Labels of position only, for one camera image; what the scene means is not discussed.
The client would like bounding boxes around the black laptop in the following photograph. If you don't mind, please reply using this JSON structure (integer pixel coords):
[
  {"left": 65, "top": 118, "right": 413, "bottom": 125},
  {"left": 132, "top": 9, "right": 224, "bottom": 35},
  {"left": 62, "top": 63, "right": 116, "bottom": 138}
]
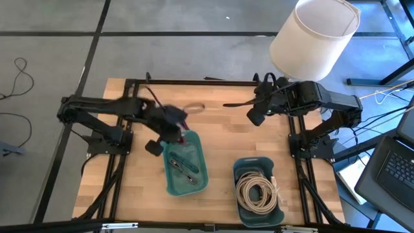
[{"left": 354, "top": 96, "right": 414, "bottom": 232}]

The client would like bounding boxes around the black floor cable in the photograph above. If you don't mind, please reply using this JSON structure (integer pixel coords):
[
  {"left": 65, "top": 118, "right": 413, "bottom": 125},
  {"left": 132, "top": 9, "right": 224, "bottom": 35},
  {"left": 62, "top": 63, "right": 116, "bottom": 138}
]
[
  {"left": 0, "top": 57, "right": 35, "bottom": 100},
  {"left": 0, "top": 112, "right": 33, "bottom": 150}
]

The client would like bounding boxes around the grey cable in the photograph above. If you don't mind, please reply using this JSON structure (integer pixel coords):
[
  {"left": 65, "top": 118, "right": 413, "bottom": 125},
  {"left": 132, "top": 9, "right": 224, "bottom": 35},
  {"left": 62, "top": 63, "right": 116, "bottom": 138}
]
[{"left": 169, "top": 158, "right": 198, "bottom": 185}]

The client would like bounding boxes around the silver metal bracket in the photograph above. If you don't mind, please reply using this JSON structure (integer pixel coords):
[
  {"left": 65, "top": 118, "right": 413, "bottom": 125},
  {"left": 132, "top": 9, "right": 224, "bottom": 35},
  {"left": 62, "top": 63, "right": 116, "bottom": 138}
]
[
  {"left": 280, "top": 225, "right": 320, "bottom": 233},
  {"left": 102, "top": 222, "right": 139, "bottom": 231}
]

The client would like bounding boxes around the white flat box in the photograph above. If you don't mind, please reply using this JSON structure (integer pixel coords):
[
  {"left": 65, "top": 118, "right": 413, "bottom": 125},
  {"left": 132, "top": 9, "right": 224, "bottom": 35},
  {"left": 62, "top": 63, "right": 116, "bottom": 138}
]
[{"left": 336, "top": 153, "right": 371, "bottom": 205}]

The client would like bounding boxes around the grey-blue floor object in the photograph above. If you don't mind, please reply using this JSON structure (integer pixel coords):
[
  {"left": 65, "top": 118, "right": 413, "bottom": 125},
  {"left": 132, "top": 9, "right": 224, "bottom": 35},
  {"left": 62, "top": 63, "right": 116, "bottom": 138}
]
[{"left": 0, "top": 141, "right": 26, "bottom": 158}]

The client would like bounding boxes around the green plastic bin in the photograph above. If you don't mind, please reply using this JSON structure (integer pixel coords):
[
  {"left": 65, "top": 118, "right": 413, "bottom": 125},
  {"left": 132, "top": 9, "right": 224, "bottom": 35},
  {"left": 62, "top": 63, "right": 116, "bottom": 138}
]
[{"left": 160, "top": 129, "right": 210, "bottom": 197}]

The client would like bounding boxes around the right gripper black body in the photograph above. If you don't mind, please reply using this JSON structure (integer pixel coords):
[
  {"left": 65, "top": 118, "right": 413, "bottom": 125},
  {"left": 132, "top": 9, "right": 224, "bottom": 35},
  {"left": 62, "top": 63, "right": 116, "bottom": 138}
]
[{"left": 247, "top": 72, "right": 294, "bottom": 128}]

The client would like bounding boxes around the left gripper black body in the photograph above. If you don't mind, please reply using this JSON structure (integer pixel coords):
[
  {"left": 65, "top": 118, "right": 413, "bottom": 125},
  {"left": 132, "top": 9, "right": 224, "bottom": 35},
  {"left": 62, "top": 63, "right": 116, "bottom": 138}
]
[{"left": 144, "top": 100, "right": 189, "bottom": 157}]

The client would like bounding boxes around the blue plastic bin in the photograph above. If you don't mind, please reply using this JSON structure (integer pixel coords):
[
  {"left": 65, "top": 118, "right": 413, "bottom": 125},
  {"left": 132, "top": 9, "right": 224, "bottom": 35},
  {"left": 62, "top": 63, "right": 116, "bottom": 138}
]
[{"left": 232, "top": 157, "right": 285, "bottom": 228}]

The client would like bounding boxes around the black aluminium table frame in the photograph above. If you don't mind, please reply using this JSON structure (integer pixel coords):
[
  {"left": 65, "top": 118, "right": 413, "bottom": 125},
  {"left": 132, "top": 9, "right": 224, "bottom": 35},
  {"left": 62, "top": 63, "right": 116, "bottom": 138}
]
[{"left": 72, "top": 71, "right": 349, "bottom": 233}]

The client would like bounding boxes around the teal cable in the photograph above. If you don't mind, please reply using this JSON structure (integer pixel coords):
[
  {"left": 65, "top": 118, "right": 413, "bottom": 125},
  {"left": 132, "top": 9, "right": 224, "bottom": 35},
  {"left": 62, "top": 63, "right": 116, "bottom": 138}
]
[{"left": 170, "top": 151, "right": 201, "bottom": 175}]

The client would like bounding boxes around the purple cable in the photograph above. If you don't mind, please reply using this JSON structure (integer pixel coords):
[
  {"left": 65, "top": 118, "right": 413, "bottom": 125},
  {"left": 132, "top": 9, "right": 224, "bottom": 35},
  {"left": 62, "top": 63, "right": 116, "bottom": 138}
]
[{"left": 179, "top": 122, "right": 191, "bottom": 146}]

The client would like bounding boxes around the table lamp white shade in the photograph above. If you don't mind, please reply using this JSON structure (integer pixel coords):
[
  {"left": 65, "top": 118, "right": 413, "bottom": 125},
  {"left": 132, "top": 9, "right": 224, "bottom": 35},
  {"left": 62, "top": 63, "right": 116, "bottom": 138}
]
[{"left": 268, "top": 0, "right": 362, "bottom": 83}]

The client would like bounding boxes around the black desk leg frame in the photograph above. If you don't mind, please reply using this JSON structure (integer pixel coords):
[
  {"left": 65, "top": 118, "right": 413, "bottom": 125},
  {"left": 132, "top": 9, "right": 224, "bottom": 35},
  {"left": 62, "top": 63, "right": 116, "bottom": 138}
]
[{"left": 346, "top": 0, "right": 414, "bottom": 87}]

